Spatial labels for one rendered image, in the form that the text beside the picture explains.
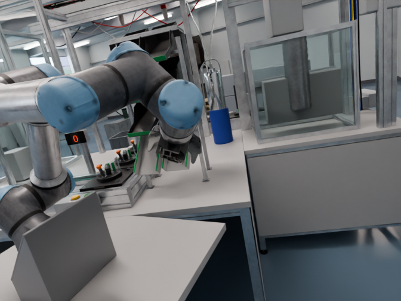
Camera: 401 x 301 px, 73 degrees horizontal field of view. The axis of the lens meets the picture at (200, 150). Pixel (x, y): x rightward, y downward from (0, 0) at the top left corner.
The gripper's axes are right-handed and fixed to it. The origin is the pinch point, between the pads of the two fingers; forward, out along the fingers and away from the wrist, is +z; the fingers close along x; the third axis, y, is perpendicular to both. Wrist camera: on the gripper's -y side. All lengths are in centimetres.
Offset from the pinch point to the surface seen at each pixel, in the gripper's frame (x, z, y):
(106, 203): -26, 67, 21
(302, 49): 59, 65, -101
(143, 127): -19, 58, -20
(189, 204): 13, 51, 12
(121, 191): -20, 61, 14
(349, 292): 124, 89, 35
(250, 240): 44, 50, 21
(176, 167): 2, 57, -4
